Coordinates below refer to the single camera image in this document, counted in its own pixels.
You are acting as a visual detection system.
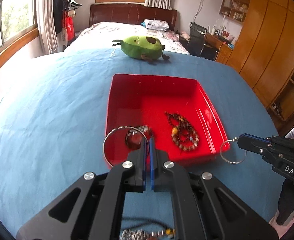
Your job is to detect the brown large bead bracelet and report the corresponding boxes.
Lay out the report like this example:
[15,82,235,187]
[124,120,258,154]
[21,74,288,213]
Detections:
[125,125,152,151]

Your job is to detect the black office chair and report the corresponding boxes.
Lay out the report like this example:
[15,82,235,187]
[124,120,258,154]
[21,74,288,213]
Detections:
[187,22,218,61]

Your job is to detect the silver chain bracelet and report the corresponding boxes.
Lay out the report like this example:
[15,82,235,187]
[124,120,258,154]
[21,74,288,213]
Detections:
[119,228,163,240]

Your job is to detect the pink patterned bed sheet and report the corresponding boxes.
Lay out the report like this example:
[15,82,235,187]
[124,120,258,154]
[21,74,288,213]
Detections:
[65,22,189,55]

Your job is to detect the wooden desk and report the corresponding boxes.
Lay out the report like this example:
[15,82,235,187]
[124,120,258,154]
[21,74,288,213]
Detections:
[205,34,232,64]

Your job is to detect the dark wooden headboard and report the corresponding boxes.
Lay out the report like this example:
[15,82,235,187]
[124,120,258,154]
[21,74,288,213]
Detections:
[90,3,178,30]

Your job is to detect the large silver hoop bangle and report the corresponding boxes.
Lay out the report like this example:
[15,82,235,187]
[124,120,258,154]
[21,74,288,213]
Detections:
[103,125,152,168]

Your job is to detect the large wooden frame window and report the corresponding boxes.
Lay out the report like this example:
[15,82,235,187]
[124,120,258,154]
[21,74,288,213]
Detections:
[0,0,39,68]

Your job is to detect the black cord charm pendant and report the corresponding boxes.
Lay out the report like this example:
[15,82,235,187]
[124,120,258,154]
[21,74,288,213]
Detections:
[119,217,176,240]

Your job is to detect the dark bead necklace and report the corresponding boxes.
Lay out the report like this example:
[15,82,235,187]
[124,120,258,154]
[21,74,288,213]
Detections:
[164,111,200,152]

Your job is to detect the green avocado plush toy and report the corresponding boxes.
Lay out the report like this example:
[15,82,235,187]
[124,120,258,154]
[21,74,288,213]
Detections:
[112,36,170,63]

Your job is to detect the wooden wall shelf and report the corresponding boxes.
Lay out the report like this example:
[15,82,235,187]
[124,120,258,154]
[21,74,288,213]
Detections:
[219,0,250,24]

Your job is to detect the wooden wardrobe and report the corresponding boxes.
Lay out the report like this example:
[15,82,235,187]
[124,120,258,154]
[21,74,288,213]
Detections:
[212,0,294,111]

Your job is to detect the red plastic box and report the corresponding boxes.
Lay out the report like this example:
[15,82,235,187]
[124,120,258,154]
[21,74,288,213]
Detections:
[105,74,230,166]

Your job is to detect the right gloved hand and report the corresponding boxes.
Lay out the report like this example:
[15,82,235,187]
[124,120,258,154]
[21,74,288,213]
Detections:
[276,178,294,225]

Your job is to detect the beige left curtain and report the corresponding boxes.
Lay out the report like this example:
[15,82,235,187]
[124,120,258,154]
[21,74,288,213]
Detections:
[36,0,59,54]

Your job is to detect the coat rack with clothes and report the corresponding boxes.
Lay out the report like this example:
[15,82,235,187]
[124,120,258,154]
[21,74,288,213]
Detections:
[53,0,82,52]

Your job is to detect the folded white blue clothes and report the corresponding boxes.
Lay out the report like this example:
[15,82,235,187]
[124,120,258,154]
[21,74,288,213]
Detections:
[142,19,169,31]

